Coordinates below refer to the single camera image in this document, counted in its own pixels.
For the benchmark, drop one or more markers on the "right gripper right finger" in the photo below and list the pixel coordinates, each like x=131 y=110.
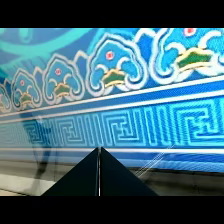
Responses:
x=120 y=181

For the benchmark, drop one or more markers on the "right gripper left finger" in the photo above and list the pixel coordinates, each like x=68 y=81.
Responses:
x=81 y=181

